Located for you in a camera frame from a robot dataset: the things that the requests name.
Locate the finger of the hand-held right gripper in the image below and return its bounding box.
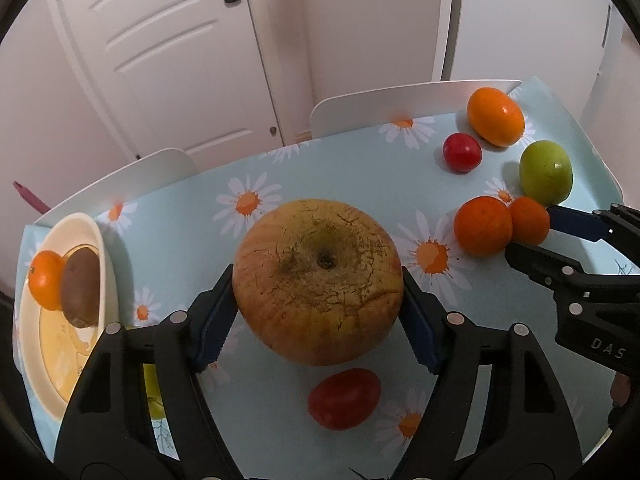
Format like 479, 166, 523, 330
546, 203, 640, 257
504, 241, 601, 293

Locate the white panelled door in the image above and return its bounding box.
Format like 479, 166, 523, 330
47, 0, 301, 161

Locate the brown kiwi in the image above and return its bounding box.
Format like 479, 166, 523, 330
61, 246, 102, 328

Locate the round orange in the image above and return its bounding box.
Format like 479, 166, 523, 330
453, 195, 514, 258

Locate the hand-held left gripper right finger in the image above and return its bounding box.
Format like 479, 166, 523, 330
394, 269, 584, 480

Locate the daisy print tablecloth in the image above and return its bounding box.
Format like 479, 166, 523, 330
20, 76, 626, 480

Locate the small mandarin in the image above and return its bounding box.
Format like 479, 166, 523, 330
27, 250, 67, 311

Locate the large wrinkled yellow apple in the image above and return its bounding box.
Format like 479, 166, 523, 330
231, 199, 405, 366

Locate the person's right hand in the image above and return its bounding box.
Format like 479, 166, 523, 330
607, 374, 633, 430

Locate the red plum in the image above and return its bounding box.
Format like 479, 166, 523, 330
307, 368, 382, 431
442, 132, 483, 174

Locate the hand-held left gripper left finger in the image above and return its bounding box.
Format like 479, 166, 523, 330
54, 262, 242, 480

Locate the small orange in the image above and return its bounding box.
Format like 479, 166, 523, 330
509, 196, 551, 246

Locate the white chair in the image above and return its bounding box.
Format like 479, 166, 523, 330
309, 79, 523, 138
35, 148, 198, 228

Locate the cream bowl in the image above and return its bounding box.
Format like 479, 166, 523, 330
12, 212, 121, 418

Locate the green apple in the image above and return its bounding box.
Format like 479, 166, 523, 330
518, 140, 573, 206
142, 362, 168, 420

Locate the large oval orange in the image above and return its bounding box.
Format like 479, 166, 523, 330
467, 87, 525, 148

